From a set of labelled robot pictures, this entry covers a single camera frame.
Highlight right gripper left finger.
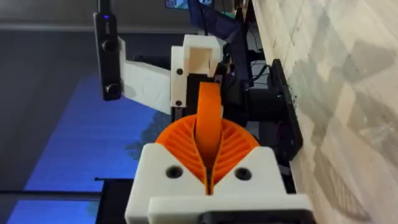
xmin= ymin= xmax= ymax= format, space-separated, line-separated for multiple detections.
xmin=124 ymin=114 xmax=208 ymax=224

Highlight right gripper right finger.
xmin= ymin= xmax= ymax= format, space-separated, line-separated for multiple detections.
xmin=211 ymin=119 xmax=287 ymax=195

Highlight computer screen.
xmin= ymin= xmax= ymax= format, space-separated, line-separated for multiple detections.
xmin=164 ymin=0 xmax=215 ymax=10

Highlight black metal frame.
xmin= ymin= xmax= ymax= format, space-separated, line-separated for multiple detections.
xmin=94 ymin=177 xmax=135 ymax=224

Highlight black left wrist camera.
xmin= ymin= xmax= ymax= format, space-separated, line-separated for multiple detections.
xmin=93 ymin=0 xmax=123 ymax=102

